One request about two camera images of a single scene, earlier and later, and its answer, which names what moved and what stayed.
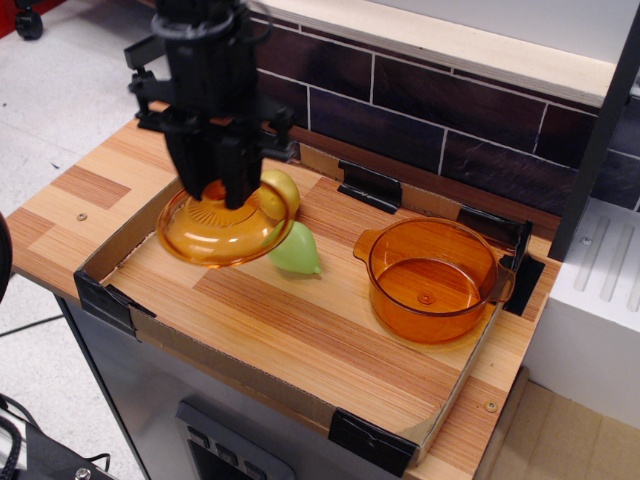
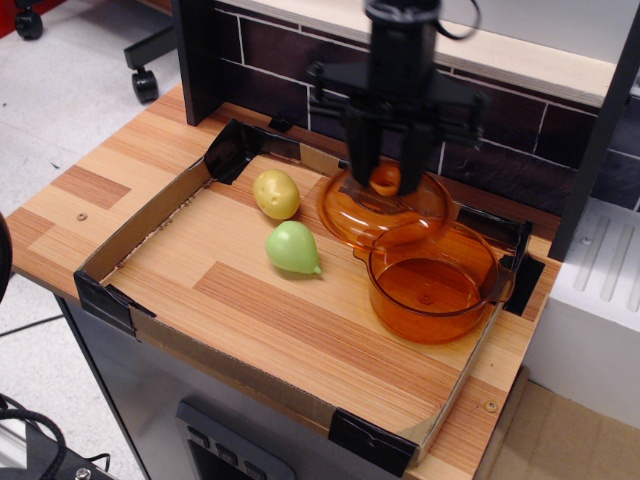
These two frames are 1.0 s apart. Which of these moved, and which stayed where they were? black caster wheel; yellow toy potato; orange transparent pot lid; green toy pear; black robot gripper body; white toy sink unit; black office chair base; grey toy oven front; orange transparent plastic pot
Moved: black robot gripper body; orange transparent pot lid
Stayed: green toy pear; black caster wheel; white toy sink unit; black office chair base; orange transparent plastic pot; grey toy oven front; yellow toy potato
